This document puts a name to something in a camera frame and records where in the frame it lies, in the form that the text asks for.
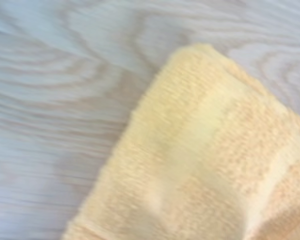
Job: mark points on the yellow terry cloth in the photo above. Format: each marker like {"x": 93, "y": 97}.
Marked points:
{"x": 202, "y": 150}

